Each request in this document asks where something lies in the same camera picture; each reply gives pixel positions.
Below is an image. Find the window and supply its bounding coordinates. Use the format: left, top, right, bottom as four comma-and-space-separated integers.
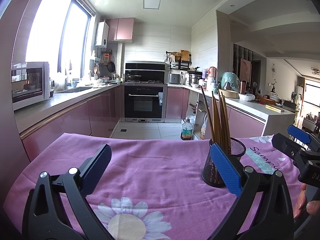
25, 0, 91, 79

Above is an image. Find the pink floral tablecloth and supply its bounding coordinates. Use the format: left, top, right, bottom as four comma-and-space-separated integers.
2, 132, 307, 240

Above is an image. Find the pink kettle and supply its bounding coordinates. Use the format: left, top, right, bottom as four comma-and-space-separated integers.
208, 67, 217, 81

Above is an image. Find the black built-in oven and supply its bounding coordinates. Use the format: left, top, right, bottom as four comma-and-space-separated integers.
122, 83, 168, 122

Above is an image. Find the pink upper cabinet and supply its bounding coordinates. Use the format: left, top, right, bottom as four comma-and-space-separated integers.
106, 18, 135, 43

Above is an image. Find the white microwave oven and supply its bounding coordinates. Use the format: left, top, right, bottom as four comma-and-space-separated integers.
11, 62, 50, 111

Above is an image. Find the right hand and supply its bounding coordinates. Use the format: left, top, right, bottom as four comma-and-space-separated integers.
293, 184, 320, 219

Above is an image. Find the white water heater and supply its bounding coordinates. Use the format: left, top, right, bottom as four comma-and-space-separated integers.
95, 22, 109, 49

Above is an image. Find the black mesh utensil cup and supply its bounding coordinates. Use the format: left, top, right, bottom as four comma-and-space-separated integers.
201, 138, 246, 191

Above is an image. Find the black range hood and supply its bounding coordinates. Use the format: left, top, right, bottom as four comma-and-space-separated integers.
125, 61, 167, 83

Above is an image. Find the black frying pan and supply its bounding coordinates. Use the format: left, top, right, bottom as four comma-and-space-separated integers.
107, 61, 116, 73

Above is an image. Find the dark wooden chopstick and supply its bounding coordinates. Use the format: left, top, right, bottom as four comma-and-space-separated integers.
218, 91, 228, 153
201, 87, 215, 142

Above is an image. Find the plastic oil bottle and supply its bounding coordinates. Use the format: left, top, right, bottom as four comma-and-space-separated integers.
181, 118, 194, 140

